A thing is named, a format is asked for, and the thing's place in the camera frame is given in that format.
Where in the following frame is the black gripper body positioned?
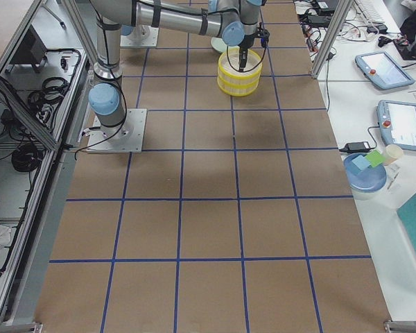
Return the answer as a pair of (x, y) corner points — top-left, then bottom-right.
(241, 23), (270, 51)

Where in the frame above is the yellow steamer top layer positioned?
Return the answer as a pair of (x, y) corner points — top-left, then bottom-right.
(218, 47), (263, 87)

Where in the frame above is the yellow steamer layer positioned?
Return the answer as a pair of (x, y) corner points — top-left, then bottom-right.
(217, 77), (259, 97)
(218, 47), (263, 87)

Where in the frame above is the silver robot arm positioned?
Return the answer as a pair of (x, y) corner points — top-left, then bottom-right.
(91, 1), (270, 83)

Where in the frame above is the yellow steamer bottom layer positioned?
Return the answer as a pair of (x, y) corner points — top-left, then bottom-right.
(217, 77), (259, 97)

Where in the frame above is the light green plate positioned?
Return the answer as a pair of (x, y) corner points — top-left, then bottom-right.
(211, 37), (227, 54)

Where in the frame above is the far teach pendant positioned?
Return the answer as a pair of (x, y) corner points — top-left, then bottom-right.
(354, 51), (415, 90)

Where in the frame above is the teach pendant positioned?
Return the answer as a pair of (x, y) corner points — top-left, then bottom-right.
(354, 51), (415, 90)
(376, 100), (416, 151)

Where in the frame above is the black power adapter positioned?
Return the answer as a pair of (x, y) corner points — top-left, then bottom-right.
(339, 142), (372, 154)

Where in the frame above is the blue foam cube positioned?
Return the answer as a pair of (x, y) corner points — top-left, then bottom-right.
(350, 155), (370, 173)

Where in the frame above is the green foam cube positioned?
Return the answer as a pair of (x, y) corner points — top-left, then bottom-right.
(365, 150), (385, 168)

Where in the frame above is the near teach pendant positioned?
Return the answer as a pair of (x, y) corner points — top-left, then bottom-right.
(376, 100), (416, 151)

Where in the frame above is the beige paper cup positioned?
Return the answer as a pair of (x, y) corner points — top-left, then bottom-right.
(383, 144), (404, 166)

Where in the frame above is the blue plate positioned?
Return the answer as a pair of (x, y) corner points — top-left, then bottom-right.
(343, 153), (387, 193)

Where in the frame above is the aluminium frame post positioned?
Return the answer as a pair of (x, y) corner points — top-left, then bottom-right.
(311, 0), (352, 78)

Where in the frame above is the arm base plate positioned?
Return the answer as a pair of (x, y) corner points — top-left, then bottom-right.
(85, 109), (147, 153)

